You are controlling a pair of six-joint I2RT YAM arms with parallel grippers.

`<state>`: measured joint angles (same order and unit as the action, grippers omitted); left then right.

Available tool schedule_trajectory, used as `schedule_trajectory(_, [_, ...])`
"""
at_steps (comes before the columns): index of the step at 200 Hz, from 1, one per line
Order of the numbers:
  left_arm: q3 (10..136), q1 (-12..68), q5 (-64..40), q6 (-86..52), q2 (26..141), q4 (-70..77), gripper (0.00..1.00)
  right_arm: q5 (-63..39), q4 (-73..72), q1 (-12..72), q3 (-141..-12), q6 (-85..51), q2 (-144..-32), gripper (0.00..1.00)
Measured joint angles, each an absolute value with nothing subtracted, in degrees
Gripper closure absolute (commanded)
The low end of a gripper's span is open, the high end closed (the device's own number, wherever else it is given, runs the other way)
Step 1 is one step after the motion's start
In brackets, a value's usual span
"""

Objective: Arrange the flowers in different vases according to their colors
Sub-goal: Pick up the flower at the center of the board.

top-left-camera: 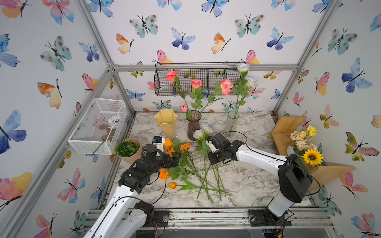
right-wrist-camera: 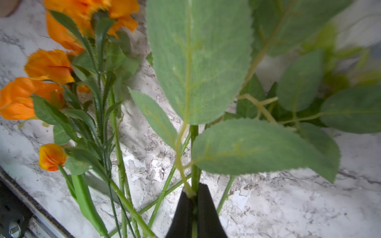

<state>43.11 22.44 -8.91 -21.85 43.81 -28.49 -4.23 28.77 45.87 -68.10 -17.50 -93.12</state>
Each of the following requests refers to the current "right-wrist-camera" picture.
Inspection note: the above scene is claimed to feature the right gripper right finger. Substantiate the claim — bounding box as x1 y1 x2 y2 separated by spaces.
197 183 228 238

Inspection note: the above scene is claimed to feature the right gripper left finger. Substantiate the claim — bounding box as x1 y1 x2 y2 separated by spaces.
165 191 194 238

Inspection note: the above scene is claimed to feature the white roses bunch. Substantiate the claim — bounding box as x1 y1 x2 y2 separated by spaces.
237 1 381 134

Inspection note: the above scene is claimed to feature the orange ranunculus flower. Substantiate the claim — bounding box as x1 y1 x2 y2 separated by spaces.
1 77 64 121

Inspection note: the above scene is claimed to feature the orange carnation flower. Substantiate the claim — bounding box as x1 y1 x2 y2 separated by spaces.
24 49 75 85

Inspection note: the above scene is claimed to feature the potted green succulent plant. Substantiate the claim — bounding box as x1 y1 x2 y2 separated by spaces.
0 0 20 18

